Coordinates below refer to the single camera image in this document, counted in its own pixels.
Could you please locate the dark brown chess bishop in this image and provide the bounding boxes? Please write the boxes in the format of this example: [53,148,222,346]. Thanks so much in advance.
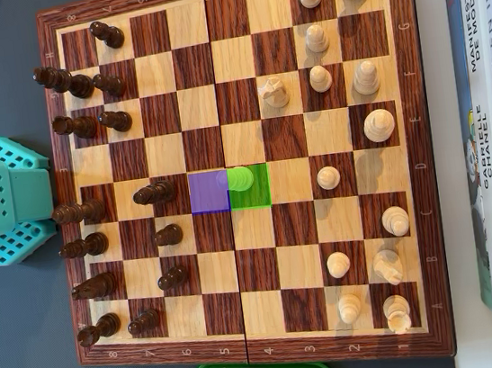
[57,230,112,262]
[130,178,178,209]

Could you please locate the cream white chess knight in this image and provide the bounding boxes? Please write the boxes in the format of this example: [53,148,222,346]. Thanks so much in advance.
[255,74,292,112]
[369,247,407,290]

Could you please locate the cream white chess king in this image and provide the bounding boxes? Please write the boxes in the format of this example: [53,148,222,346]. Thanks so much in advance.
[361,105,399,146]

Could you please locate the cream white chess bishop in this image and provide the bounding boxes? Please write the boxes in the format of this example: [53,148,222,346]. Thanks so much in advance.
[350,58,383,98]
[379,202,413,240]

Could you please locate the dark brown chess queen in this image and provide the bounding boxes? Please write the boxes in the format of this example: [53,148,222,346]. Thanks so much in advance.
[49,196,108,229]

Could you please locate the dark brown chess rook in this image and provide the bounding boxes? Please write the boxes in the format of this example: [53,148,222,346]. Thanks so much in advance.
[50,112,100,145]
[74,311,124,350]

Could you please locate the dark brown chess knight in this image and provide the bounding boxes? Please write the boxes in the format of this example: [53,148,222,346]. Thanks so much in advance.
[67,270,120,303]

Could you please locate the wooden chessboard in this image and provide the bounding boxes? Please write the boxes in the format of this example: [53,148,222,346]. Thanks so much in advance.
[30,0,461,368]

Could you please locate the blue illustrated book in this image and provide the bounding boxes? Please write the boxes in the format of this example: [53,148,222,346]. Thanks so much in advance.
[442,0,492,312]

